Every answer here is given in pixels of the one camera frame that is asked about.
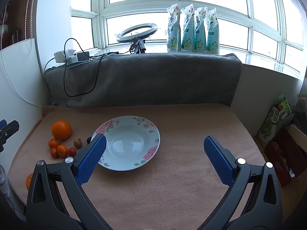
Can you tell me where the white cable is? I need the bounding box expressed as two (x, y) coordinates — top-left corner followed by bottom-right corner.
(0, 50), (44, 109)

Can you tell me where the green cardboard box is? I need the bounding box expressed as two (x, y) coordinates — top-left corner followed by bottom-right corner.
(256, 94), (292, 148)

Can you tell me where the teal refill pouch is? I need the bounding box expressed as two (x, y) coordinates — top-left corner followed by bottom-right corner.
(181, 4), (195, 51)
(167, 3), (181, 51)
(194, 7), (208, 53)
(205, 8), (220, 55)

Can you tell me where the large mandarin orange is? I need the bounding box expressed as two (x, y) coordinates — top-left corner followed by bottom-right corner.
(26, 173), (33, 190)

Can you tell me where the small tangerine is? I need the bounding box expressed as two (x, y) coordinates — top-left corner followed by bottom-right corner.
(48, 139), (60, 149)
(56, 144), (68, 158)

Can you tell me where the peach blanket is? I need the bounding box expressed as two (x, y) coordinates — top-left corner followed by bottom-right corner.
(8, 104), (265, 229)

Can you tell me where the brown longan fruit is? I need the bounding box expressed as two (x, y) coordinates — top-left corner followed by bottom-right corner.
(73, 138), (83, 149)

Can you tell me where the black power adapter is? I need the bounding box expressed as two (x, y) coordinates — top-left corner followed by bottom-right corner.
(77, 51), (91, 62)

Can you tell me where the ring light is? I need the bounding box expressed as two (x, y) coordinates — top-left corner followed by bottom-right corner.
(116, 23), (158, 54)

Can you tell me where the brown cardboard box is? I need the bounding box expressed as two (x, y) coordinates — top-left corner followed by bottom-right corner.
(263, 123), (307, 188)

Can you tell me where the black cable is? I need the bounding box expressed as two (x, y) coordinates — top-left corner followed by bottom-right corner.
(63, 37), (145, 98)

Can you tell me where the dark chestnut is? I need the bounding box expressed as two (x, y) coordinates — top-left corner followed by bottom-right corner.
(86, 136), (92, 144)

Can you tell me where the grey cushion backrest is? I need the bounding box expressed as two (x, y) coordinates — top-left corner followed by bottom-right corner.
(44, 53), (242, 108)

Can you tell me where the white power strip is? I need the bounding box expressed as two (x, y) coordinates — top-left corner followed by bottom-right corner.
(54, 49), (78, 64)

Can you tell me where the floral white plate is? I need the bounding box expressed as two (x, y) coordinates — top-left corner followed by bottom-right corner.
(92, 116), (161, 171)

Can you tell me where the red cherry tomato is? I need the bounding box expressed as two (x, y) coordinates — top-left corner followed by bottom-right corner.
(50, 147), (59, 159)
(67, 148), (77, 157)

